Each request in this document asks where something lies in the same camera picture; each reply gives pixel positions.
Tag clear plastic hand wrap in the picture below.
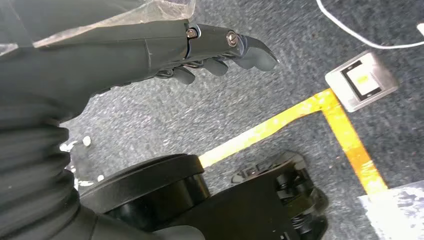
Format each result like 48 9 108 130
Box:
0 0 197 57

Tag yellow floor tape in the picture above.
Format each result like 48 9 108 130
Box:
198 87 389 196

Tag steel floor socket plate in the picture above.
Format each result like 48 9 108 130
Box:
324 49 400 114

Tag chrome wire frame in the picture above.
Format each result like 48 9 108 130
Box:
59 135 105 190

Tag white floor cable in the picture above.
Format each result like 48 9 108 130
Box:
315 0 424 51

